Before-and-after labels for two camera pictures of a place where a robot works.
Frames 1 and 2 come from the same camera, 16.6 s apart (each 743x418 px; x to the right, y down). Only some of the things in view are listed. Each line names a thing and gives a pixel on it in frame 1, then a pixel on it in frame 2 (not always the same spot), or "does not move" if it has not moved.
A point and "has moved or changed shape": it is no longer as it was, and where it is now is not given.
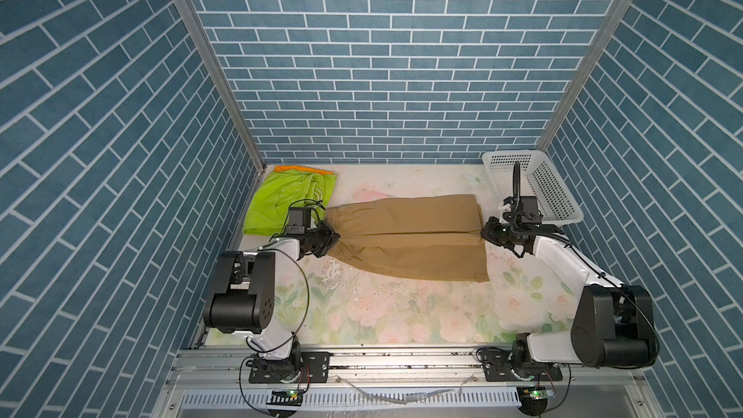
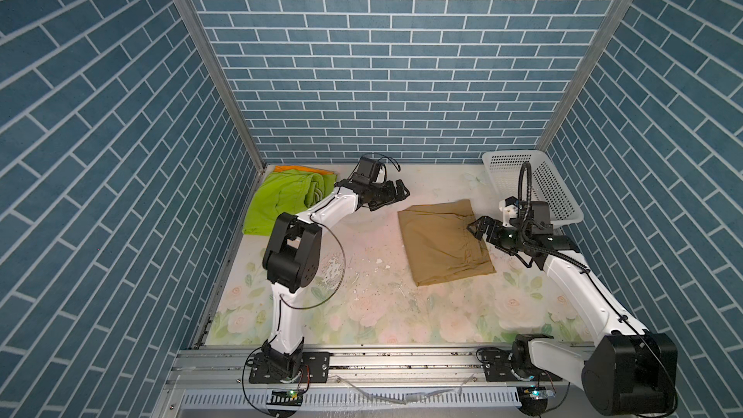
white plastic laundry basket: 539,177 does not move
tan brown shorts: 432,237 has moved or changed shape
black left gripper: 329,236 -> 389,194
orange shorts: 303,168 does not move
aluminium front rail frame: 615,381 does not move
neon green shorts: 287,189 does not move
